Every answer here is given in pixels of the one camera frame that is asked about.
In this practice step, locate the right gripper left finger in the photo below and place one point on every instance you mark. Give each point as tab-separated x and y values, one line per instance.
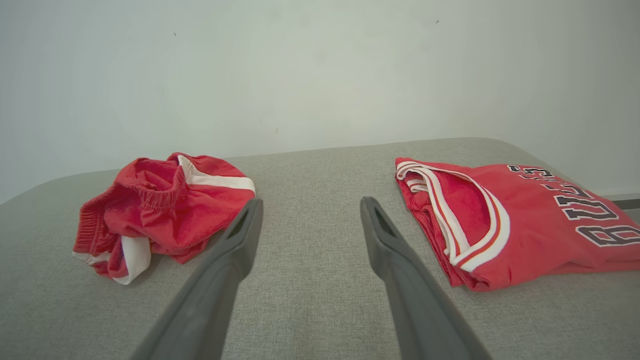
215	295

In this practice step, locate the grey fabric sofa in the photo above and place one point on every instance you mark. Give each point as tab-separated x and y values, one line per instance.
315	300

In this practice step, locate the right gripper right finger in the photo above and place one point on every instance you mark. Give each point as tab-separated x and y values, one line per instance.
415	300

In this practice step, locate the wall baseboard strip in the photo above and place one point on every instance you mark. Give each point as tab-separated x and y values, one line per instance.
625	202

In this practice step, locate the red basketball jersey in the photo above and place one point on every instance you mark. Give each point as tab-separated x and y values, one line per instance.
530	225

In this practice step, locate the red shorts with white stripes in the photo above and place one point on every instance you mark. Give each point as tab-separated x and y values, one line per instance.
165	215

